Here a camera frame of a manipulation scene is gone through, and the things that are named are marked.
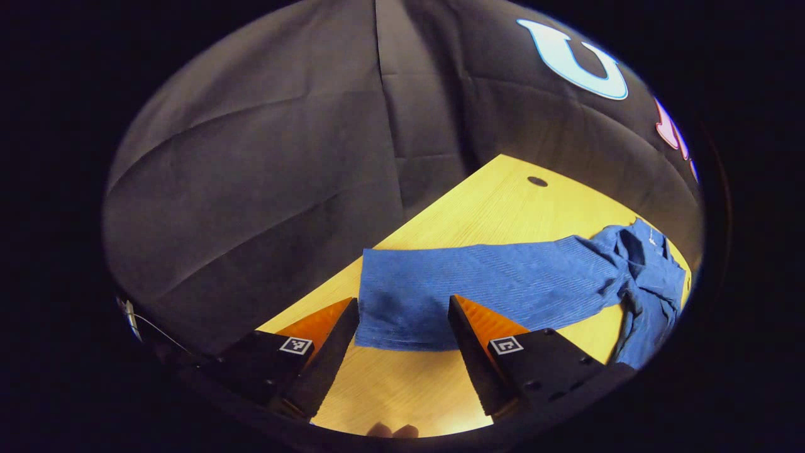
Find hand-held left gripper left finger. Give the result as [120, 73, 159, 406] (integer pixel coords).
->
[214, 297, 360, 421]

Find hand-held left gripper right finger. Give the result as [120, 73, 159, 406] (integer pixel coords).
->
[448, 294, 636, 417]

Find blue knitted garment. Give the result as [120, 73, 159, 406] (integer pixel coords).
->
[354, 218, 687, 371]

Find black backdrop cloth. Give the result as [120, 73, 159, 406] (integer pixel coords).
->
[102, 0, 704, 356]

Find thin grey cable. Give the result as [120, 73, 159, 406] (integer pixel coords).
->
[118, 297, 192, 356]

